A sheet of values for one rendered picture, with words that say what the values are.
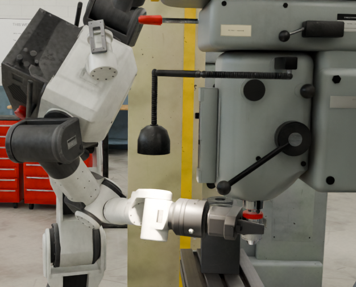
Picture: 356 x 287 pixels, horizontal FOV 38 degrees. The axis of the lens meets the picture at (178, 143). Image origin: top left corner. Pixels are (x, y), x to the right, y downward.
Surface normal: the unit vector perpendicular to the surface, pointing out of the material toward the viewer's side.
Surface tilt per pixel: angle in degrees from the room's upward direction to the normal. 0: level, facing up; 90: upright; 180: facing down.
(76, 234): 81
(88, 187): 102
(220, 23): 90
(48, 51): 58
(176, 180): 90
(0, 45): 90
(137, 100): 90
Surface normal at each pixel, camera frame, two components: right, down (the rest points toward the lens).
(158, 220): -0.25, -0.18
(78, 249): 0.32, 0.03
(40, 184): -0.07, 0.15
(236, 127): -0.41, 0.12
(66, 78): 0.28, -0.40
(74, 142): 0.96, 0.00
